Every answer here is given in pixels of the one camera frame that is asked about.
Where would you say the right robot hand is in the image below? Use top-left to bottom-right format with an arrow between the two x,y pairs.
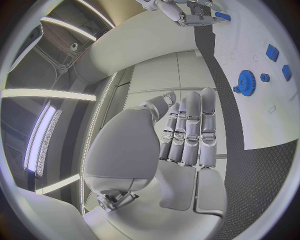
154,0 -> 230,28

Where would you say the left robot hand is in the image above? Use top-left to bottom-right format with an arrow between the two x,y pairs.
82,87 -> 229,240

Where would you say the white task board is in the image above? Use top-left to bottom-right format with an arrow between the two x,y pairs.
211,0 -> 299,151

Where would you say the blue block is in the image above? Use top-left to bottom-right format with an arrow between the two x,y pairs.
281,64 -> 293,82
265,43 -> 280,63

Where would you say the blue gear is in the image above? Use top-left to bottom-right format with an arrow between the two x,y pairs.
236,69 -> 257,97

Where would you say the glowing light bar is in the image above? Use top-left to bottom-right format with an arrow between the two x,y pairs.
22,101 -> 64,178

